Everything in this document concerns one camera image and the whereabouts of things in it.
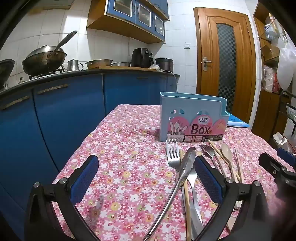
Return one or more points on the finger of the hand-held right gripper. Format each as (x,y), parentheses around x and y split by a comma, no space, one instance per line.
(286,154)
(270,164)

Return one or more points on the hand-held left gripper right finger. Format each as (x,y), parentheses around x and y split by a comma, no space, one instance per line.
(205,178)

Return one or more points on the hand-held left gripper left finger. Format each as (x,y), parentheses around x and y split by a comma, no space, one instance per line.
(84,176)

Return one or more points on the stainless steel spoon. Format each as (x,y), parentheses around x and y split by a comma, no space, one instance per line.
(188,160)

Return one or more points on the stainless steel fork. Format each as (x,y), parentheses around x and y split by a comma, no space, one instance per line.
(173,155)
(208,151)

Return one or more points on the wooden chopstick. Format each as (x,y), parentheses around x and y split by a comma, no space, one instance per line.
(186,204)
(217,151)
(238,162)

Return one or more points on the wooden spoon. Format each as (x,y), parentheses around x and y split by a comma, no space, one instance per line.
(226,151)

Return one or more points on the light blue utensil box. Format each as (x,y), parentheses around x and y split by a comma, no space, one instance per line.
(185,109)

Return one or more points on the wooden shelf unit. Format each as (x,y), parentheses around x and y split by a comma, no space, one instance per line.
(268,106)

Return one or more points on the pink floral tablecloth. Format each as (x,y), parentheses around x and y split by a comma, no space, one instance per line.
(129,150)

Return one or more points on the blue workbook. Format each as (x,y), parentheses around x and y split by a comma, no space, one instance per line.
(238,121)

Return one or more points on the wooden door with glass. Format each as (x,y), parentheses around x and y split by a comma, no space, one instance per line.
(208,92)

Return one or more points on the large white plastic bag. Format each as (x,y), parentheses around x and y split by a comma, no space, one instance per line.
(286,67)

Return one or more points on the gas stove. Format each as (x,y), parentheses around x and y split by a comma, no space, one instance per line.
(46,74)

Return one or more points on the stainless steel kettle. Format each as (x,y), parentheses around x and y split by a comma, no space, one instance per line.
(73,65)

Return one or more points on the metal colander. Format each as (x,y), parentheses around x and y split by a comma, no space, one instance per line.
(98,63)

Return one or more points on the wooden cutting board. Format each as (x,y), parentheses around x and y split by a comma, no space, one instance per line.
(120,67)

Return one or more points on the stainless steel bowl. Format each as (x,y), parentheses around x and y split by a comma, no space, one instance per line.
(121,64)

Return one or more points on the dark rice cooker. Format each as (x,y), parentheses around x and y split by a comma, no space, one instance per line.
(164,64)

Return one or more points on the small clear plastic bag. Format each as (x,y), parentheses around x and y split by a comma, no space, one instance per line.
(154,67)

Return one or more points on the clear plastic bottle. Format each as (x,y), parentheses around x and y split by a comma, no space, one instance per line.
(268,27)

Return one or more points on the dark cooking pot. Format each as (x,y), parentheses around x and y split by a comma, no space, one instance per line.
(5,71)

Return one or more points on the black air fryer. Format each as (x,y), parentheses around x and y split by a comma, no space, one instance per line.
(141,58)

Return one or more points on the white wall switch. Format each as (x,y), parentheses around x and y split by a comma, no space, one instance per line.
(187,45)

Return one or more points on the blue wall cabinet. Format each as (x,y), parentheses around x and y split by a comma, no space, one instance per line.
(129,20)

